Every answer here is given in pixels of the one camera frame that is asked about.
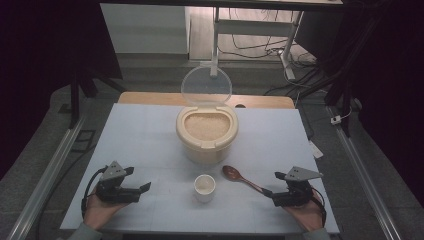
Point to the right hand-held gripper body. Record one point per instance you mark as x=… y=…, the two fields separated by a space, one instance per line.
x=293 y=195

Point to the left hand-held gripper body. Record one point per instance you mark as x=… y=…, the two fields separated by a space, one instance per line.
x=115 y=191

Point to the brown wooden spoon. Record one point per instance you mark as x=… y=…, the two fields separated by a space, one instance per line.
x=235 y=175

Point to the white cup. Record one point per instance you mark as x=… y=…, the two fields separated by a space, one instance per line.
x=205 y=188

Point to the beige rice container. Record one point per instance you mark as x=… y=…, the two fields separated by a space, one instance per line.
x=206 y=150

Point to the white rice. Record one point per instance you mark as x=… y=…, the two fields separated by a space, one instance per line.
x=206 y=126

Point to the person's right hand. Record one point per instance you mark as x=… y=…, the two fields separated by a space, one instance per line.
x=305 y=215

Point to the person's left hand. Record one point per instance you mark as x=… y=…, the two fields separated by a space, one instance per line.
x=100 y=211

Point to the white board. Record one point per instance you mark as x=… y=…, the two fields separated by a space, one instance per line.
x=140 y=140

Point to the white paper tag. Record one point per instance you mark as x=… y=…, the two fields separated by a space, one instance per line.
x=316 y=150

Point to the wooden table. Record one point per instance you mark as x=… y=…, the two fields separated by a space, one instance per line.
x=150 y=98

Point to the black stand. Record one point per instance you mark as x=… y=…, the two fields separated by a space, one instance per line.
x=75 y=100
x=343 y=83

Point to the clear round container lid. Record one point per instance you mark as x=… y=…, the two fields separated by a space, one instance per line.
x=206 y=83

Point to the white cabinet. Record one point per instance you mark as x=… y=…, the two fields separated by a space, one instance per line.
x=143 y=30

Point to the black floor frame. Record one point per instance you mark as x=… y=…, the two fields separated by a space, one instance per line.
x=83 y=141

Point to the metal rail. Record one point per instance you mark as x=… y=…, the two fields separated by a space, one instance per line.
x=363 y=173
x=50 y=180

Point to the white desk frame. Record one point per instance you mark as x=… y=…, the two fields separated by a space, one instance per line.
x=253 y=28

